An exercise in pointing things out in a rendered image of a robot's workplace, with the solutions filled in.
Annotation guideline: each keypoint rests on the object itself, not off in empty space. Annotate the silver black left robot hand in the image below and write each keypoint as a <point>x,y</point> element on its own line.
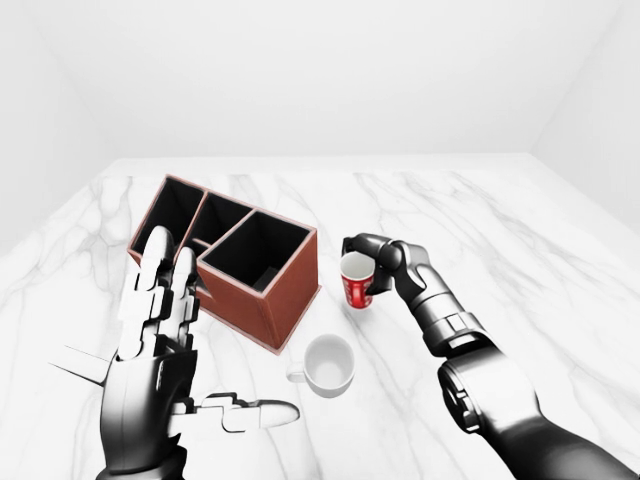
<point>135,405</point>

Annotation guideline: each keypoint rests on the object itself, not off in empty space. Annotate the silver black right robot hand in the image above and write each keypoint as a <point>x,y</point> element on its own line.
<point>435,305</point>

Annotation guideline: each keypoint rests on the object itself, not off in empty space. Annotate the red mug with white print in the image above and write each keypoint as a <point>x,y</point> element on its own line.
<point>356,294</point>

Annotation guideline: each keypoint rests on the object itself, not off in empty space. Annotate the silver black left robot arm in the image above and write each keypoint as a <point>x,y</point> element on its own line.
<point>150,474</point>

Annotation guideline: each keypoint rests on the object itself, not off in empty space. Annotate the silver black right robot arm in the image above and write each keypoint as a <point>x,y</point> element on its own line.
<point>510,400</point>

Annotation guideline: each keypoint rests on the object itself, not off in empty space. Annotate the red-brown desk caddy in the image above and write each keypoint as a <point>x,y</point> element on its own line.
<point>290,292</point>

